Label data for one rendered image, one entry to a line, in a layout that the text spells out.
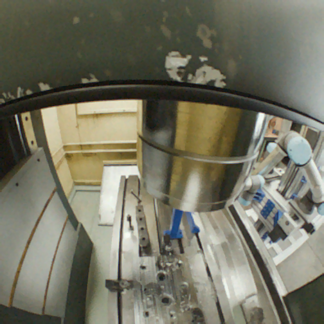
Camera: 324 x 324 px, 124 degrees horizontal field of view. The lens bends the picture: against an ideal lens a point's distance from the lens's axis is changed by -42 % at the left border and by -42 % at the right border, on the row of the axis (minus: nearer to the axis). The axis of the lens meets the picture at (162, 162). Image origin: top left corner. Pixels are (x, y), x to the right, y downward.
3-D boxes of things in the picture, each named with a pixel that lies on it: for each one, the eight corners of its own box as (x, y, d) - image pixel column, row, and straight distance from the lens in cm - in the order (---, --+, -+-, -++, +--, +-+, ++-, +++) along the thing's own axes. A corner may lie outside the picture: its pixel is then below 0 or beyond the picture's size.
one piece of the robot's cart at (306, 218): (301, 198, 146) (305, 192, 144) (318, 215, 143) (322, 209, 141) (281, 209, 116) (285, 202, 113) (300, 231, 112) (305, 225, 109)
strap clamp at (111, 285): (141, 285, 71) (139, 277, 57) (142, 292, 71) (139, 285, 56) (110, 285, 73) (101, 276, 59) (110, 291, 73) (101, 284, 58)
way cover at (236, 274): (213, 206, 142) (217, 193, 132) (253, 300, 116) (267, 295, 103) (181, 209, 132) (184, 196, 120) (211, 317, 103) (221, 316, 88)
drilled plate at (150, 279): (184, 257, 73) (186, 252, 68) (198, 317, 68) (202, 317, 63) (132, 261, 71) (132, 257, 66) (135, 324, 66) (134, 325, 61)
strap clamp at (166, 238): (168, 244, 79) (171, 229, 66) (171, 268, 74) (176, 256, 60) (161, 245, 79) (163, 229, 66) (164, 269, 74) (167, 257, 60)
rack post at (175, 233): (181, 229, 85) (191, 189, 63) (183, 238, 82) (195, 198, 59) (162, 231, 83) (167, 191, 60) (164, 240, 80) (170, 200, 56)
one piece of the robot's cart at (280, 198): (254, 219, 189) (289, 153, 148) (270, 243, 180) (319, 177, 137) (237, 225, 172) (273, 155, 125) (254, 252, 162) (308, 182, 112)
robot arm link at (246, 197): (249, 197, 102) (256, 183, 97) (248, 208, 94) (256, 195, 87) (238, 193, 101) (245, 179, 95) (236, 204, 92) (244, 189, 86)
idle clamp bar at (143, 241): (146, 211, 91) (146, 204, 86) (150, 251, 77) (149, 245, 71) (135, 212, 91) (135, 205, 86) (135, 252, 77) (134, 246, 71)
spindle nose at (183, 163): (143, 148, 29) (144, 84, 26) (222, 152, 32) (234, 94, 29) (128, 214, 16) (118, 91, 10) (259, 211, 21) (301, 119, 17)
